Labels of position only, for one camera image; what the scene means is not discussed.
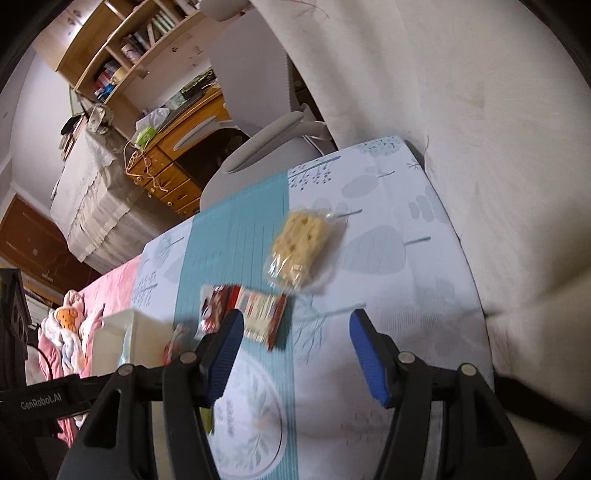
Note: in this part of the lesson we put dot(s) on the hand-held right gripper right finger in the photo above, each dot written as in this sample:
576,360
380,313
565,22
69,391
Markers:
365,353

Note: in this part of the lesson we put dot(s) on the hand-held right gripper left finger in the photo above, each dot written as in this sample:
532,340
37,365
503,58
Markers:
226,357

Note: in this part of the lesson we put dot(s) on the cream plastic storage box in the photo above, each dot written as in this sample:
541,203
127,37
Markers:
111,341

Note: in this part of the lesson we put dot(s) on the clear packet of yellow crackers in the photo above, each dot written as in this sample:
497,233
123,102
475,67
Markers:
300,240

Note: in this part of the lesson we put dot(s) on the dark packet with red strip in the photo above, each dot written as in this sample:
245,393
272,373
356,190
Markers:
214,307

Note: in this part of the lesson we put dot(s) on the small red clear packet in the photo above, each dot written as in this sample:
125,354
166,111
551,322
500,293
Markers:
175,346

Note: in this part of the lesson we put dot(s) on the red striped snack packet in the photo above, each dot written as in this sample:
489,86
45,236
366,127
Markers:
263,318

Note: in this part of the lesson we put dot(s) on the white plate with leaf print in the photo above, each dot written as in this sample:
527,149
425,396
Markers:
249,415

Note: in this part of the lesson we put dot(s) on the teal and white printed tablecloth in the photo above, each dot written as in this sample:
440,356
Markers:
392,277

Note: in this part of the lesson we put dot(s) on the pink printed blanket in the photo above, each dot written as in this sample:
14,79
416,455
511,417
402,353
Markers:
111,286

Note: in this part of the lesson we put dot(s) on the brown wooden door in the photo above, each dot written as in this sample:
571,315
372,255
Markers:
32,240

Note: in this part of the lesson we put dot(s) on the wooden desk with drawers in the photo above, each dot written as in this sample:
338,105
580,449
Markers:
175,180

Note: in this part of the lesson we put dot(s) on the grey office chair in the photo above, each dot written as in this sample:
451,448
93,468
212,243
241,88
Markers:
258,152

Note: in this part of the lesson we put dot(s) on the lace cloth covered cabinet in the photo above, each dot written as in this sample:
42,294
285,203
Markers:
87,184

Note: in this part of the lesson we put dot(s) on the green tissue box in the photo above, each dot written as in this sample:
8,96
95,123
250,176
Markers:
150,131

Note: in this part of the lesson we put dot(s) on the wooden bookshelf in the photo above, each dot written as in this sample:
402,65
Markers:
83,41

